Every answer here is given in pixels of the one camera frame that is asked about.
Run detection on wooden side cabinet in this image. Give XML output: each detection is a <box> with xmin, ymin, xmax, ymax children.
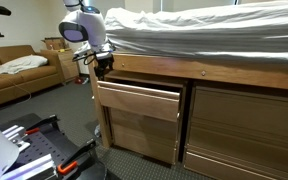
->
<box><xmin>39</xmin><ymin>49</ymin><xmax>81</xmax><ymax>84</ymax></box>

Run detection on cardboard box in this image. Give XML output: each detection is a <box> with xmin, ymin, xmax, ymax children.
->
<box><xmin>43</xmin><ymin>37</ymin><xmax>68</xmax><ymax>50</ymax></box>

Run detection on silver aluminium rail bracket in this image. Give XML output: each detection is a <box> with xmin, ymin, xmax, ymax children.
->
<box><xmin>0</xmin><ymin>154</ymin><xmax>58</xmax><ymax>180</ymax></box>

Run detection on brown sofa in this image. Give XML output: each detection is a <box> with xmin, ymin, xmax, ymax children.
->
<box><xmin>0</xmin><ymin>45</ymin><xmax>64</xmax><ymax>105</ymax></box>

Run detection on white striped mattress sheet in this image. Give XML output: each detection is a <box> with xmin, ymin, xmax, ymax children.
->
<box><xmin>105</xmin><ymin>0</ymin><xmax>288</xmax><ymax>61</ymax></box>

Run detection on wooden bed frame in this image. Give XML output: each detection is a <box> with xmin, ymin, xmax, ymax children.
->
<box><xmin>87</xmin><ymin>51</ymin><xmax>288</xmax><ymax>149</ymax></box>

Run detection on wooden right drawer unit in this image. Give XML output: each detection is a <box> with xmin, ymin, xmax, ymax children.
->
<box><xmin>184</xmin><ymin>82</ymin><xmax>288</xmax><ymax>180</ymax></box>

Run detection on wooden top drawer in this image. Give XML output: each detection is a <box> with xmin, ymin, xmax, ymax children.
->
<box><xmin>97</xmin><ymin>73</ymin><xmax>182</xmax><ymax>122</ymax></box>

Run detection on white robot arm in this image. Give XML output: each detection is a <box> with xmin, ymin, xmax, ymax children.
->
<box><xmin>58</xmin><ymin>0</ymin><xmax>115</xmax><ymax>80</ymax></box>

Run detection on orange handled clamp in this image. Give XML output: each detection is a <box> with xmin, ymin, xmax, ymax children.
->
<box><xmin>25</xmin><ymin>115</ymin><xmax>59</xmax><ymax>135</ymax></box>
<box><xmin>57</xmin><ymin>139</ymin><xmax>96</xmax><ymax>175</ymax></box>

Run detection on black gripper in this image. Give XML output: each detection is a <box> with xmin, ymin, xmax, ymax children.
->
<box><xmin>94</xmin><ymin>53</ymin><xmax>114</xmax><ymax>80</ymax></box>

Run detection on orange handled clamp near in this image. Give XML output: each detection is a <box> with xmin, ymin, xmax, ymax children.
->
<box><xmin>57</xmin><ymin>139</ymin><xmax>96</xmax><ymax>175</ymax></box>

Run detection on orange handled clamp far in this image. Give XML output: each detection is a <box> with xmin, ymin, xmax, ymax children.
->
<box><xmin>25</xmin><ymin>115</ymin><xmax>59</xmax><ymax>135</ymax></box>

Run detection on white pillow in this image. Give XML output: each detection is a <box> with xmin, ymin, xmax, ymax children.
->
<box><xmin>0</xmin><ymin>55</ymin><xmax>48</xmax><ymax>74</ymax></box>

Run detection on wooden lower left drawers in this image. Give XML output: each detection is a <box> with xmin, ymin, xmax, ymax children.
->
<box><xmin>110</xmin><ymin>108</ymin><xmax>178</xmax><ymax>164</ymax></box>

